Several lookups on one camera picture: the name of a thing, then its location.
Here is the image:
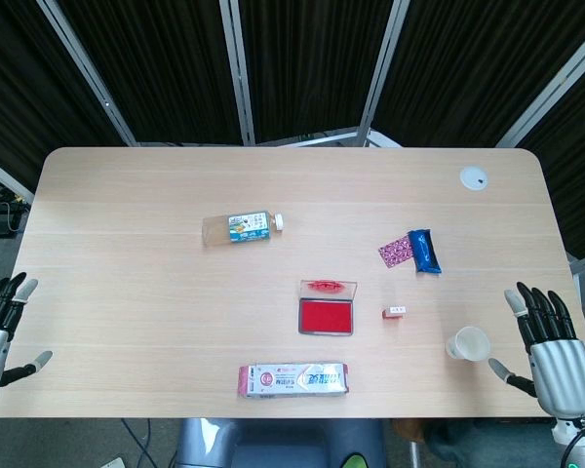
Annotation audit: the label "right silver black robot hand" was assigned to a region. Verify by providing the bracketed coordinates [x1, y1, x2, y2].
[487, 281, 585, 419]

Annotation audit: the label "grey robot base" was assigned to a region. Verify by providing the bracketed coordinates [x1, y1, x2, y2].
[174, 417, 386, 468]

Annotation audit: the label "red ink pad case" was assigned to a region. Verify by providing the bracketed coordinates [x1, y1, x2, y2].
[297, 279, 359, 337]

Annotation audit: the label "white paper cup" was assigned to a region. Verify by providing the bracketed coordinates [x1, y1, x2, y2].
[444, 326, 491, 364]

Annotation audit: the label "blue snack packet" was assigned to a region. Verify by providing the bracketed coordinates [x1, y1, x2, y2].
[408, 229, 443, 276]

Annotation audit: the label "pink patterned card packet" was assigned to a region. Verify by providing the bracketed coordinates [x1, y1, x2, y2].
[377, 235, 416, 270]

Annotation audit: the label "white pink toothpaste box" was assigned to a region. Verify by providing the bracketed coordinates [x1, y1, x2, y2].
[237, 361, 351, 400]

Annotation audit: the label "clear plastic drink bottle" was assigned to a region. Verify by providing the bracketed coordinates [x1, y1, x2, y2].
[202, 211, 286, 248]

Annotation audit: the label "black curtain screen panels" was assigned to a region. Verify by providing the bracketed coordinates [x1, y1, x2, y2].
[0, 0, 585, 260]

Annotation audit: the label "white table cable grommet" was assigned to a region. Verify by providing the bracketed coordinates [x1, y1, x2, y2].
[458, 167, 489, 192]

